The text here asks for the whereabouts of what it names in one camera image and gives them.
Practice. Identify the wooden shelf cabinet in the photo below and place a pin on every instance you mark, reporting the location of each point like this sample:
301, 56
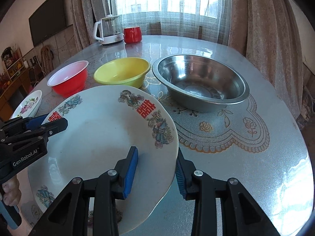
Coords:
12, 78

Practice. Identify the wooden chair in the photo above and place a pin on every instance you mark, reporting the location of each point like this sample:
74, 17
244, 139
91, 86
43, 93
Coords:
200, 32
154, 29

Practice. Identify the yellow plastic bowl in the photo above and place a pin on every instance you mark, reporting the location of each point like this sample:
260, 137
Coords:
118, 70

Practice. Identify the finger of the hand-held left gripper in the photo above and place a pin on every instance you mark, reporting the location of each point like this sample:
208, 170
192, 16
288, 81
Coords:
56, 125
37, 122

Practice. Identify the floral plastic table cover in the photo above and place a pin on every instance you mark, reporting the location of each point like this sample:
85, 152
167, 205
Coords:
246, 164

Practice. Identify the black wall television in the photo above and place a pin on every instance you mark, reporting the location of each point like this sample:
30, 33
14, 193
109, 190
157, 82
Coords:
48, 17

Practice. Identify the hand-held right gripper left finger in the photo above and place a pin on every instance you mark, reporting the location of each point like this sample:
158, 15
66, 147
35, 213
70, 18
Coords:
130, 174

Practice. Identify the beige curtain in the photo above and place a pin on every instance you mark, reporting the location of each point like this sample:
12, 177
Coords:
86, 17
265, 41

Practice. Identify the red plastic bowl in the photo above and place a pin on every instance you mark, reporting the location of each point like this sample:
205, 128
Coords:
71, 86

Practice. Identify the stainless steel basin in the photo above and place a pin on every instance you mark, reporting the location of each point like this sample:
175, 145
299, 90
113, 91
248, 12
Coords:
196, 78

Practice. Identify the person's left hand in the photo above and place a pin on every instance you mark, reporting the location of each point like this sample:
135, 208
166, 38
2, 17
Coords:
11, 191

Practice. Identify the small white floral plate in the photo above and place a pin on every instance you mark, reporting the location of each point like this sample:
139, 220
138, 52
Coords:
27, 103

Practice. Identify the red mug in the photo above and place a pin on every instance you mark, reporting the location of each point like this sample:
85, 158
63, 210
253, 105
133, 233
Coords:
133, 35

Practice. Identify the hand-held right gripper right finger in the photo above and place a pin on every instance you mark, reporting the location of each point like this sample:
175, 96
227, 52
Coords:
179, 174

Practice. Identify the white glass electric kettle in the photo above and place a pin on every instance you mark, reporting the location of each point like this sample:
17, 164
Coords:
110, 30

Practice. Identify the rattan chair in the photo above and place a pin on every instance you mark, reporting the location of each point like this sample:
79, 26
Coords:
46, 59

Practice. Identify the large white red-print plate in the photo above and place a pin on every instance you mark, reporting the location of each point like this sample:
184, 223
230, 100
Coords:
93, 140

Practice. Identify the white sheer curtain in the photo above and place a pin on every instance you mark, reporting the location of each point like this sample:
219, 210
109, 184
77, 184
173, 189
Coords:
172, 27

